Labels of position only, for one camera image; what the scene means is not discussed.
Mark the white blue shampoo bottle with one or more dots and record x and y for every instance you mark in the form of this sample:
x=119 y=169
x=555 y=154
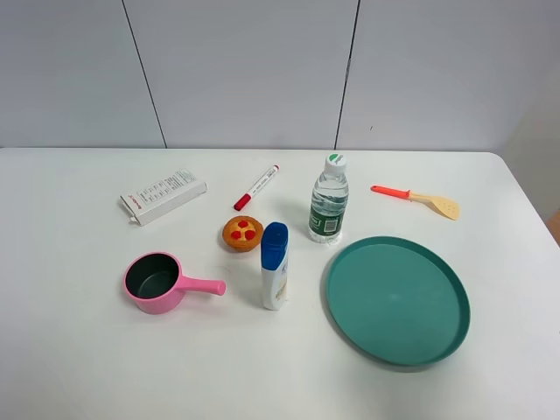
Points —
x=274 y=262

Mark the red white marker pen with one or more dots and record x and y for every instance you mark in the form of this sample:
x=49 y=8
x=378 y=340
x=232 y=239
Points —
x=256 y=188

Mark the toy fruit tart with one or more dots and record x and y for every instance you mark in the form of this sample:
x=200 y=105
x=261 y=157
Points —
x=242 y=233

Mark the clear water bottle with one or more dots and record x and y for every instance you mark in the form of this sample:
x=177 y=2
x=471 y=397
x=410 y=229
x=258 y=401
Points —
x=329 y=199

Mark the white cardboard box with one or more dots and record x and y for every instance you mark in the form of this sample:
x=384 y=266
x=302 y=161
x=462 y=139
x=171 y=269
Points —
x=157 y=199

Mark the pink toy saucepan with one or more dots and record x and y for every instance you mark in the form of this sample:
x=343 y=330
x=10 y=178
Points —
x=156 y=284

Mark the teal round plate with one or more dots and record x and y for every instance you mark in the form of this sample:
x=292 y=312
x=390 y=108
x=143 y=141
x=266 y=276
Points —
x=397 y=301

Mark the orange handled toy spatula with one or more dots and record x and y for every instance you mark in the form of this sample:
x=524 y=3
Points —
x=443 y=206

